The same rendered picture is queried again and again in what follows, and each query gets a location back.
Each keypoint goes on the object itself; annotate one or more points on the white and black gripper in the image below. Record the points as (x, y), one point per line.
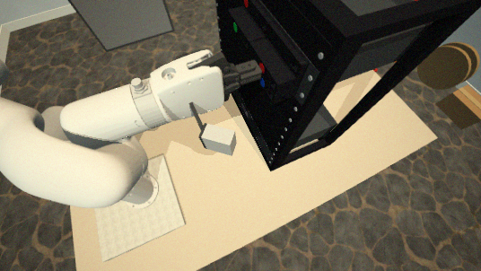
(197, 78)

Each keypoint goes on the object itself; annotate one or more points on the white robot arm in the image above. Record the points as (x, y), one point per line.
(93, 159)

